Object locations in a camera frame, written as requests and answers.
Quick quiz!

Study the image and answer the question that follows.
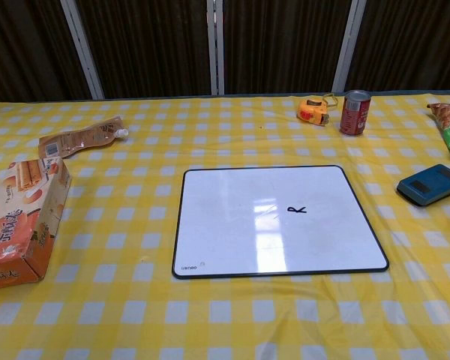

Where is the brown spouted drink pouch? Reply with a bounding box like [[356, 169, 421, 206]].
[[37, 115, 130, 160]]

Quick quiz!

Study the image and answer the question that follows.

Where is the small white whiteboard black frame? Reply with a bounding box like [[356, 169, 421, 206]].
[[171, 164, 390, 280]]

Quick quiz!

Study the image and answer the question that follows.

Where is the orange egg roll snack box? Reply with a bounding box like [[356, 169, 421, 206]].
[[0, 156, 73, 293]]

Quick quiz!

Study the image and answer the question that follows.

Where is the red drink can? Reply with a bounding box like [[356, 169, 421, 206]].
[[339, 89, 372, 136]]

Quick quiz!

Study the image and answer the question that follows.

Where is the yellow tape measure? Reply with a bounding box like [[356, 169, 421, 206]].
[[297, 92, 340, 127]]

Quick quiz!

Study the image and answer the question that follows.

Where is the blue whiteboard eraser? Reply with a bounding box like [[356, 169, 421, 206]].
[[396, 163, 450, 207]]

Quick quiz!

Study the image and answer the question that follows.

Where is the white metal partition post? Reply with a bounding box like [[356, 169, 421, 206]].
[[331, 0, 368, 94], [60, 0, 107, 101], [205, 0, 226, 96]]

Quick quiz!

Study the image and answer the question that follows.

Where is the yellow white checkered tablecloth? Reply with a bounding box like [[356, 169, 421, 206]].
[[0, 91, 450, 360]]

